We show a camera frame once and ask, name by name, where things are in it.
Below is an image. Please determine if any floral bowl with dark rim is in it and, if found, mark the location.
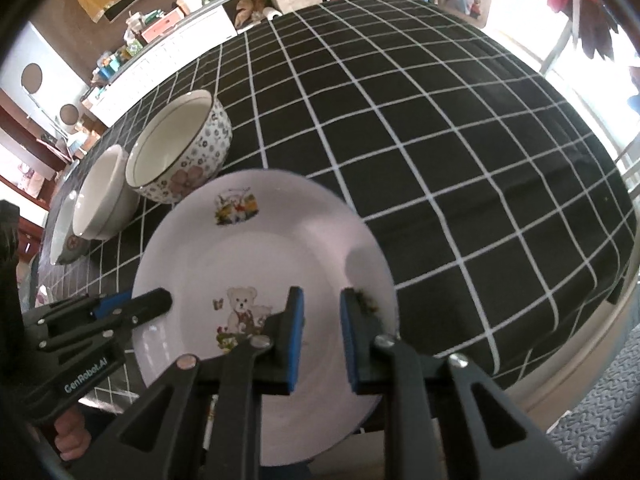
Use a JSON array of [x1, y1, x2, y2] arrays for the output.
[[125, 89, 233, 205]]

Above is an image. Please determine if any black white checked tablecloth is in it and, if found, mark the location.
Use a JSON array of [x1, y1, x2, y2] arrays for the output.
[[32, 0, 636, 396]]

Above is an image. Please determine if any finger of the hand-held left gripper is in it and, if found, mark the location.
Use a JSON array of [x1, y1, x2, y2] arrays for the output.
[[22, 293, 146, 329], [99, 287, 174, 334]]

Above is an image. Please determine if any person's left hand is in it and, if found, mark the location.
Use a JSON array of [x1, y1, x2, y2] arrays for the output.
[[52, 405, 93, 462]]

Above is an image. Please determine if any long white cabinet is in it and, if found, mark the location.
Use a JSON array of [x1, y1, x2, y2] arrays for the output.
[[92, 6, 239, 128]]

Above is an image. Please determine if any pink box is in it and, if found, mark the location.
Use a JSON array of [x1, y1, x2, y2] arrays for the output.
[[141, 9, 184, 42]]

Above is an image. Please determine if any white plate with bear print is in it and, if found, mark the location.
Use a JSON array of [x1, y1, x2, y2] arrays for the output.
[[131, 169, 399, 468]]

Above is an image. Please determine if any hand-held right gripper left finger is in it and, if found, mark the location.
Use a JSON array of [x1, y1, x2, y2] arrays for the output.
[[85, 286, 307, 480]]

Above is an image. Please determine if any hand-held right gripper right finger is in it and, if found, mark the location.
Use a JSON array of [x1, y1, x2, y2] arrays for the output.
[[340, 287, 576, 480]]

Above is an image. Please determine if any plain white bowl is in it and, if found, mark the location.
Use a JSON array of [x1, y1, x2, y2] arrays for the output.
[[72, 144, 142, 241]]

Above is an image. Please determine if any grey patterned carpet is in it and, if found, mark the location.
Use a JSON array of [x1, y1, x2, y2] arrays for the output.
[[545, 389, 640, 480]]

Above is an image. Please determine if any wide grey patterned bowl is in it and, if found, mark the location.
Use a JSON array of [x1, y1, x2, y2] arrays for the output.
[[49, 187, 92, 267]]

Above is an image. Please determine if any white panel with round holes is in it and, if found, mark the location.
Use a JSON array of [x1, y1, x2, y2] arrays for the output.
[[0, 22, 87, 132]]

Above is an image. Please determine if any red hanging cloth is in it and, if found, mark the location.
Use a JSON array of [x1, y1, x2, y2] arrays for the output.
[[537, 0, 617, 62]]

